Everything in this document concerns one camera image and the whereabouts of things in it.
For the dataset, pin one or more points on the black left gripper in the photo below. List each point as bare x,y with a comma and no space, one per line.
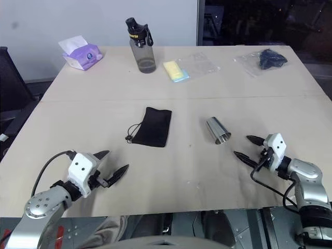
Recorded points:
97,179

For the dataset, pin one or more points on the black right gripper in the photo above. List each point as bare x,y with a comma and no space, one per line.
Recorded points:
265,156

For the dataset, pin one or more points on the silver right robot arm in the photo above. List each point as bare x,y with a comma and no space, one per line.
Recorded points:
308,192

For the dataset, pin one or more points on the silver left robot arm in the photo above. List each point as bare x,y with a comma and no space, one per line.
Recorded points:
44,205

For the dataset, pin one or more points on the metal cup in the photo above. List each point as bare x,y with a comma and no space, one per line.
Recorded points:
218,130

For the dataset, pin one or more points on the clear bag with black cloth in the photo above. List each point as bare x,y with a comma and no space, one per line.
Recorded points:
262,61

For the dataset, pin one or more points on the clear plastic bag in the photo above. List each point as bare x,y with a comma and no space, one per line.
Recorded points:
198,64

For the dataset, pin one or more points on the yellow blue sponge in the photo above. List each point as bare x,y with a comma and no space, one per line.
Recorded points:
175,70

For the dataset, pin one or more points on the purple tissue pack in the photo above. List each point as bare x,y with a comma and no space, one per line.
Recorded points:
81,53

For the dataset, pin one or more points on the grey water bottle black lid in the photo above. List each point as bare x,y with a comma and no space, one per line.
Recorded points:
142,46

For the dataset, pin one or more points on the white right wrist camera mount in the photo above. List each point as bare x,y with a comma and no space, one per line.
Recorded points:
276,150

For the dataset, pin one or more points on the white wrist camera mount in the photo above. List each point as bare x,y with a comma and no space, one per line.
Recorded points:
81,168
276,150

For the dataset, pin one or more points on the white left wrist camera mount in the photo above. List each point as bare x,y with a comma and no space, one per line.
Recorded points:
81,168

